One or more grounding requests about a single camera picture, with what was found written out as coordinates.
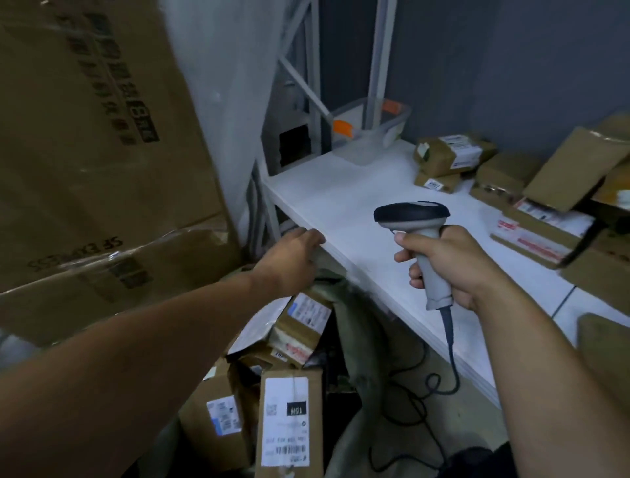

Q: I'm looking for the person's right hand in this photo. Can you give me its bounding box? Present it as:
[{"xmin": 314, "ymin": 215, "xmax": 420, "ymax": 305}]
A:
[{"xmin": 393, "ymin": 225, "xmax": 499, "ymax": 312}]

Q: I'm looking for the person's left hand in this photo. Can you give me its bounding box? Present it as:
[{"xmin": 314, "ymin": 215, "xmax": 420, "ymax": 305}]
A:
[{"xmin": 253, "ymin": 228, "xmax": 327, "ymax": 299}]

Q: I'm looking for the grey and black barcode scanner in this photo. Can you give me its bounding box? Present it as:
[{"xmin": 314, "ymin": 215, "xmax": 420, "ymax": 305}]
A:
[{"xmin": 373, "ymin": 201, "xmax": 454, "ymax": 311}]

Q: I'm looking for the person's right forearm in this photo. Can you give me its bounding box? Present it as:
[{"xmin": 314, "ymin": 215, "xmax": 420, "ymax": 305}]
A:
[{"xmin": 470, "ymin": 280, "xmax": 630, "ymax": 478}]

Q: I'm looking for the person's left forearm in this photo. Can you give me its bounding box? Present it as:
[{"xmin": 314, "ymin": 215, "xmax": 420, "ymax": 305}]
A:
[{"xmin": 0, "ymin": 268, "xmax": 276, "ymax": 478}]

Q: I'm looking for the small flat brown parcel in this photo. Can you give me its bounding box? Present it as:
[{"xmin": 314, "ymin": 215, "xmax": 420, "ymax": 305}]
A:
[{"xmin": 414, "ymin": 171, "xmax": 462, "ymax": 195}]

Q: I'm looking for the brown parcel with blue-edged label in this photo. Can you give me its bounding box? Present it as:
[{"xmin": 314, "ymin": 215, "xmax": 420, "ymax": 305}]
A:
[{"xmin": 267, "ymin": 291, "xmax": 333, "ymax": 370}]

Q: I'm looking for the green woven sack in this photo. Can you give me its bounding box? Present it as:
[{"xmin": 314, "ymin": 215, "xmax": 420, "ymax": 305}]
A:
[{"xmin": 217, "ymin": 266, "xmax": 397, "ymax": 478}]

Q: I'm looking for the white flat envelope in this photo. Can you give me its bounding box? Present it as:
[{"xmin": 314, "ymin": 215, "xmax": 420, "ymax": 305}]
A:
[{"xmin": 226, "ymin": 295, "xmax": 292, "ymax": 356}]

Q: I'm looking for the brown parcel with white label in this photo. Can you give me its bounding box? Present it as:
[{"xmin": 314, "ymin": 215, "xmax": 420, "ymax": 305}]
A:
[{"xmin": 413, "ymin": 133, "xmax": 498, "ymax": 178}]

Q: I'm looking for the clear container with orange latches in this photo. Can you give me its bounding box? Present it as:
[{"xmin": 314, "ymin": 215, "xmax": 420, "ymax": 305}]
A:
[{"xmin": 329, "ymin": 97, "xmax": 412, "ymax": 166}]

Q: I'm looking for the plain brown cardboard parcel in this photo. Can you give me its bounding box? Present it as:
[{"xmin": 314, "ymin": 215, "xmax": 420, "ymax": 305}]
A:
[{"xmin": 469, "ymin": 152, "xmax": 543, "ymax": 211}]

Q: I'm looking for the parcel with red-white tape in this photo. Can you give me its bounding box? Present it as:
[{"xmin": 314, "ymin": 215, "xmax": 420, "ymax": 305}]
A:
[{"xmin": 490, "ymin": 199, "xmax": 597, "ymax": 270}]

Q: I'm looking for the translucent white plastic sheet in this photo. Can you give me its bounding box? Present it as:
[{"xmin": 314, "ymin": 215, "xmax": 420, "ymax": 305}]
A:
[{"xmin": 160, "ymin": 0, "xmax": 297, "ymax": 242}]

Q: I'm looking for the long parcel with large white label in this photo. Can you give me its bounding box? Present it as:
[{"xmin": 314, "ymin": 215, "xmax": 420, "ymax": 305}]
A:
[{"xmin": 254, "ymin": 368, "xmax": 325, "ymax": 478}]

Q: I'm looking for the brown cardboard box with open flap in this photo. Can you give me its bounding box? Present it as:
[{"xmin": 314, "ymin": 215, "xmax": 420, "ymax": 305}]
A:
[{"xmin": 522, "ymin": 126, "xmax": 630, "ymax": 213}]

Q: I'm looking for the large brown cardboard parcel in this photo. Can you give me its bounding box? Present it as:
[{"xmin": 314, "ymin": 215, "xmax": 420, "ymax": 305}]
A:
[{"xmin": 560, "ymin": 230, "xmax": 630, "ymax": 317}]

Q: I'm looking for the brown parcel with small label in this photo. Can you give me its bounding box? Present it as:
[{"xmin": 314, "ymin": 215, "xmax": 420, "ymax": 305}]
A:
[{"xmin": 178, "ymin": 358, "xmax": 258, "ymax": 473}]

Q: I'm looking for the large plastic-wrapped cardboard box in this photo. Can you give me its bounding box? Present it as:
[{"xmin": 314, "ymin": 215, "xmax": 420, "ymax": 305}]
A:
[{"xmin": 0, "ymin": 217, "xmax": 243, "ymax": 348}]

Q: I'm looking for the person's black clothing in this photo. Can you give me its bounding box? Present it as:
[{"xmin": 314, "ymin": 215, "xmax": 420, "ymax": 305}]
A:
[{"xmin": 437, "ymin": 442, "xmax": 514, "ymax": 478}]

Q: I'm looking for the brown padded envelope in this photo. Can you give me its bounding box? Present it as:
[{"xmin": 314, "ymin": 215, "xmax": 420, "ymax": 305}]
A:
[{"xmin": 576, "ymin": 312, "xmax": 630, "ymax": 422}]

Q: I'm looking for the large printed cardboard box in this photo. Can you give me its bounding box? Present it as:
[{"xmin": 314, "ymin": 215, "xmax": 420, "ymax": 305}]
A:
[{"xmin": 0, "ymin": 0, "xmax": 228, "ymax": 292}]

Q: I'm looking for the black scanner cable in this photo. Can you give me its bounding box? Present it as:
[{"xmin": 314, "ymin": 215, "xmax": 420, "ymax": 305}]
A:
[{"xmin": 368, "ymin": 307, "xmax": 462, "ymax": 473}]

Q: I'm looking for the white metal shelf frame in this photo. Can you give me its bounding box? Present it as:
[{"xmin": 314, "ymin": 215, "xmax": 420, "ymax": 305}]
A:
[{"xmin": 246, "ymin": 0, "xmax": 398, "ymax": 261}]

